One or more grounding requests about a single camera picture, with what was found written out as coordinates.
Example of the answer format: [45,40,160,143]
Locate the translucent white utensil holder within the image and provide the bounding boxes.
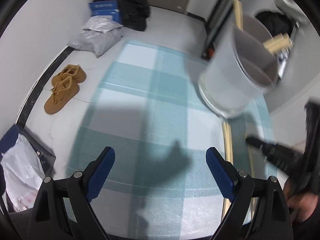
[198,14,278,119]

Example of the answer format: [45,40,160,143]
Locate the white puffy shoulder bag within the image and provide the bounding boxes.
[274,0,309,24]

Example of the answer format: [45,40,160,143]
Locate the person's right hand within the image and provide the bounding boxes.
[283,178,319,223]

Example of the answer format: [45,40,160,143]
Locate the dark blue box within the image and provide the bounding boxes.
[0,124,57,178]

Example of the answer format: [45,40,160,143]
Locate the silver folded umbrella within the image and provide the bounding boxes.
[276,22,301,81]

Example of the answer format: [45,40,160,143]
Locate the tan suede shoe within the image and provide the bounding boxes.
[44,76,80,115]
[52,64,87,86]

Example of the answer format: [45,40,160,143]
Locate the teal checkered tablecloth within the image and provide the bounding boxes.
[65,39,278,240]

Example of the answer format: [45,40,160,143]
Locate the black hanging coat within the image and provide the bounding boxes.
[255,11,294,37]

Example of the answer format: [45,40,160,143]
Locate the grey plastic mailer bag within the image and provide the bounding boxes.
[67,28,124,57]

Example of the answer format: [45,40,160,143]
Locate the white plastic mailer bag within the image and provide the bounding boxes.
[82,16,123,34]

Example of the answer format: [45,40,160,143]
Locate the blue cardboard box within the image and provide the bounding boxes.
[88,1,122,24]

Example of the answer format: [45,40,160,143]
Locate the black clothes pile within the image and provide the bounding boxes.
[93,0,150,31]

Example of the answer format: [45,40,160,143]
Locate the black door frame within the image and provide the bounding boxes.
[201,0,233,60]

